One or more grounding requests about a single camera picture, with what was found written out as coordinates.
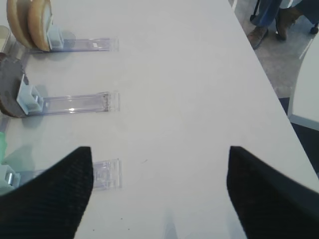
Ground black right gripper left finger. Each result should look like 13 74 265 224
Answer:
0 146 94 239

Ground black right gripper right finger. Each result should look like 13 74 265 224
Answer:
226 146 319 239

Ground standing green lettuce leaf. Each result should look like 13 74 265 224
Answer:
0 132 7 162

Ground standing meat patty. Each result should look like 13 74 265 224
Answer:
0 52 26 118

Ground spare burger bun right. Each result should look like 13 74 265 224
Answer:
6 0 35 49

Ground person's legs in jeans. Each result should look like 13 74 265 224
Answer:
247 0 305 49

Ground clear patty holder rail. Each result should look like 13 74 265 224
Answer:
16 74 120 117

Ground clear bun holder rail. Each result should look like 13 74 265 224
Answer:
46 25 119 53

